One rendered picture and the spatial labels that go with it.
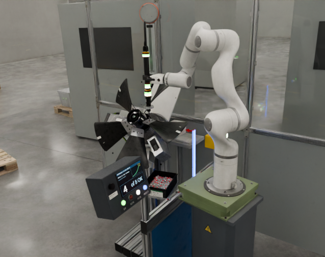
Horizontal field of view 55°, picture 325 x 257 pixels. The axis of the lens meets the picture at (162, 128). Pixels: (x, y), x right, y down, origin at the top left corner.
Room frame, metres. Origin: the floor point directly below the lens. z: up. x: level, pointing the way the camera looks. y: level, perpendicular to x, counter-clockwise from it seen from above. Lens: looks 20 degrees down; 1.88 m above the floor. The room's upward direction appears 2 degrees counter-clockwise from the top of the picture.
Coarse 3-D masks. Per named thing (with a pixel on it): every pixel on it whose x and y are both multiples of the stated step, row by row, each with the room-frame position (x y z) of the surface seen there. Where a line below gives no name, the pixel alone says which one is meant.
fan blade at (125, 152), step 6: (132, 138) 1.97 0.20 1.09; (138, 138) 1.99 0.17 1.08; (126, 144) 1.94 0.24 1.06; (132, 144) 1.95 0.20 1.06; (138, 144) 1.96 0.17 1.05; (144, 144) 1.97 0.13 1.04; (126, 150) 1.92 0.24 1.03; (132, 150) 1.92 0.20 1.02; (138, 150) 1.93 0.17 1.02; (144, 150) 1.94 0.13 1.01; (120, 156) 1.89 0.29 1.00; (126, 156) 1.89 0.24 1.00; (144, 156) 1.91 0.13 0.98; (144, 162) 1.88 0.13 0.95
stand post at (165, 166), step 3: (168, 144) 2.36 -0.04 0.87; (168, 147) 2.36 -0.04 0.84; (168, 159) 2.36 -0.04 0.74; (159, 162) 2.38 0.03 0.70; (162, 162) 2.36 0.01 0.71; (165, 162) 2.35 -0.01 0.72; (168, 162) 2.36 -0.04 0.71; (159, 165) 2.38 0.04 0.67; (162, 165) 2.36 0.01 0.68; (165, 165) 2.35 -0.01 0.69; (168, 165) 2.36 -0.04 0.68; (159, 168) 2.38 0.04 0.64; (162, 168) 2.36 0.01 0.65; (165, 168) 2.35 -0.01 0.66; (168, 168) 2.37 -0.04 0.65; (165, 171) 2.36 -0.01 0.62; (168, 171) 2.37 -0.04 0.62
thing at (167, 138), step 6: (156, 120) 2.03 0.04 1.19; (150, 126) 1.95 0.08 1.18; (156, 126) 1.94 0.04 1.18; (162, 126) 1.94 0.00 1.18; (168, 126) 1.94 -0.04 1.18; (174, 126) 1.93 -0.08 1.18; (156, 132) 1.89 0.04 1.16; (162, 132) 1.89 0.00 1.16; (168, 132) 1.88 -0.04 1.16; (174, 132) 1.88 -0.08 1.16; (180, 132) 1.87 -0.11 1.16; (162, 138) 1.84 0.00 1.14; (168, 138) 1.83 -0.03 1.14; (174, 138) 1.83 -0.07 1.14
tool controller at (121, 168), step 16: (128, 160) 1.31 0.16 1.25; (96, 176) 1.18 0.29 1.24; (112, 176) 1.17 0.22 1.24; (128, 176) 1.24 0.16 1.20; (144, 176) 1.31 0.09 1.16; (96, 192) 1.15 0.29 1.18; (112, 192) 1.14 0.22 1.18; (144, 192) 1.27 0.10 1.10; (96, 208) 1.16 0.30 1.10; (112, 208) 1.12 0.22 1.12; (128, 208) 1.18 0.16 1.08
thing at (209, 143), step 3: (207, 135) 2.02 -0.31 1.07; (207, 138) 2.01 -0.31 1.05; (210, 138) 2.00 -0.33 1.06; (207, 141) 2.01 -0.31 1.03; (210, 141) 1.99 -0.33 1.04; (207, 144) 2.01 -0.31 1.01; (210, 144) 1.99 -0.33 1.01; (213, 144) 1.98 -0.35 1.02; (207, 147) 2.01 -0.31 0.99; (210, 147) 1.99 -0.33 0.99; (213, 147) 1.98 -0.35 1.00
